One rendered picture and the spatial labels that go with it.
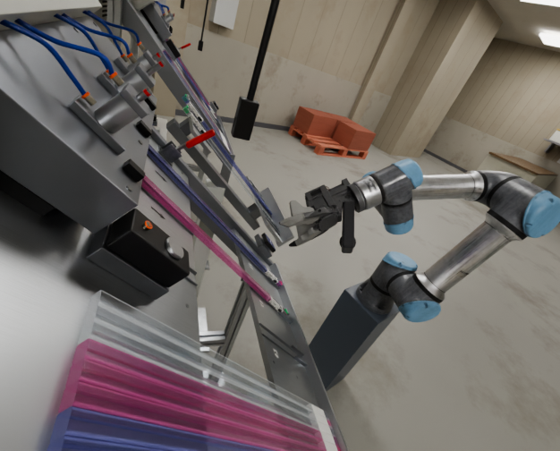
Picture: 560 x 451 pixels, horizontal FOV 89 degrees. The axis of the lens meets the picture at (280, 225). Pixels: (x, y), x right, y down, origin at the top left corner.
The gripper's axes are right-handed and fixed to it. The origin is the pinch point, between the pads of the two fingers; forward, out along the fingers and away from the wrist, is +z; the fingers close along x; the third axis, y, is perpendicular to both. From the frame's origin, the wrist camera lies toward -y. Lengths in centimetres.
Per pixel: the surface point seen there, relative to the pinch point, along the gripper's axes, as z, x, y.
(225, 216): 11.2, 2.0, 11.1
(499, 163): -424, -446, 141
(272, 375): 10.7, 13.6, -25.6
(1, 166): 16, 50, -7
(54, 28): 12, 49, 11
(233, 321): 28.6, -38.8, -4.9
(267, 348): 10.6, 11.1, -21.5
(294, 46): -136, -231, 378
